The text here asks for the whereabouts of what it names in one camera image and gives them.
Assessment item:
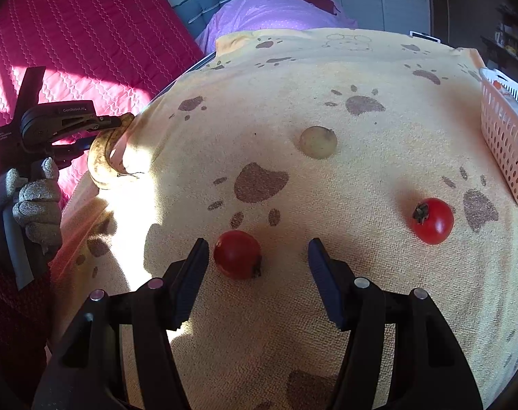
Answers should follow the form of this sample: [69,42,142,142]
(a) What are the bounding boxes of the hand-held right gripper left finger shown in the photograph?
[32,238,210,410]

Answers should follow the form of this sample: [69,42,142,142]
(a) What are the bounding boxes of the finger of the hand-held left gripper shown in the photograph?
[56,137,94,168]
[88,113,135,134]

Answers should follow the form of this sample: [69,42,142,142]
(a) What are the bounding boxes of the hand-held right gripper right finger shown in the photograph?
[308,238,484,410]

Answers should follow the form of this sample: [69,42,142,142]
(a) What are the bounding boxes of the spotted yellow banana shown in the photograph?
[87,113,145,191]

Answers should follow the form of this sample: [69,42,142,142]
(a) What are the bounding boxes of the red tomato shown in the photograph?
[213,230,263,280]
[410,197,455,245]

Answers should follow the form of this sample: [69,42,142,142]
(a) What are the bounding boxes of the white perforated plastic basket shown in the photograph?
[480,67,518,212]

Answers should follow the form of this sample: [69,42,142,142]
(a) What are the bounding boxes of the person's left forearm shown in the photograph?
[0,260,57,400]

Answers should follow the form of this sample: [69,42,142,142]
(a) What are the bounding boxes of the person's left hand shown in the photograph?
[0,158,64,283]

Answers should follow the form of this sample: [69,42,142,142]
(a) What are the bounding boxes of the grey round table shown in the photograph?
[139,51,219,116]

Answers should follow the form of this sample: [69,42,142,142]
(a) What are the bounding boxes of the red quilted blanket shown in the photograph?
[0,0,204,189]

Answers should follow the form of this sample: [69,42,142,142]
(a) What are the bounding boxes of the small beige round fruit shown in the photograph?
[299,125,338,160]

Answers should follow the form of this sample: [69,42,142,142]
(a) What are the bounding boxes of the grey bed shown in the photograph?
[174,0,260,37]

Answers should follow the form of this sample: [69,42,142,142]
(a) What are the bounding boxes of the yellow paw print towel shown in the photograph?
[50,28,518,410]

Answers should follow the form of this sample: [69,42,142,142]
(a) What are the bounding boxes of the purple dotted duvet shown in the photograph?
[195,0,358,54]

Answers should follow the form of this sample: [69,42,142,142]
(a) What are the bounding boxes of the white wardrobe with pictures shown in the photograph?
[282,0,435,37]

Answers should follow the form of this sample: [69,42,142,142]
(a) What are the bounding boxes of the wooden desk with shelves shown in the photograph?
[481,4,518,73]

